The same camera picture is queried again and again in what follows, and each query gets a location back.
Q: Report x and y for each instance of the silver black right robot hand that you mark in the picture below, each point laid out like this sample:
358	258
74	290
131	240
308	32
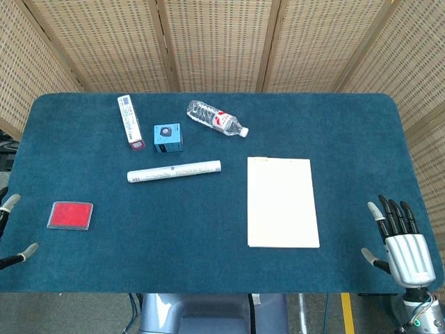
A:
408	252

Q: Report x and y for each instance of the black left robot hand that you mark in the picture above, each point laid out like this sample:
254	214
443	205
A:
13	229

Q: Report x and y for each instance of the cream spiral notebook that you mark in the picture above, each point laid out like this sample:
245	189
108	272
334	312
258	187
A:
282	203

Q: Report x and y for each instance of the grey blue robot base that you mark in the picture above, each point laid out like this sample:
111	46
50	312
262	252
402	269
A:
212	313

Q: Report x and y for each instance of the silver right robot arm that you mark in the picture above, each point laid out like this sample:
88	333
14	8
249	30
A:
421	311

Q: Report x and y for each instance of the red stamp pad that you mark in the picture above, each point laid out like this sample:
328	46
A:
70	215

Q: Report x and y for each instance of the dark equipment behind screen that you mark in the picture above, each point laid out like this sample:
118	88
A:
6	153

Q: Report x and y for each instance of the white maroon carton box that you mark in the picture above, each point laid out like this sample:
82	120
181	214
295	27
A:
130	121

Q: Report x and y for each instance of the white cylindrical tube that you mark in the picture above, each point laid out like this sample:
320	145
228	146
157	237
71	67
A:
174	171

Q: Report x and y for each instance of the blue cube box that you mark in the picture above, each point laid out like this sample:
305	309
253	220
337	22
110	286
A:
168	138

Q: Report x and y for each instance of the blue felt table mat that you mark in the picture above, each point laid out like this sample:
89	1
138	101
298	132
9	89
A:
208	215

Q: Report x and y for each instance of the clear plastic water bottle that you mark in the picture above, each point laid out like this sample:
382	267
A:
216	118

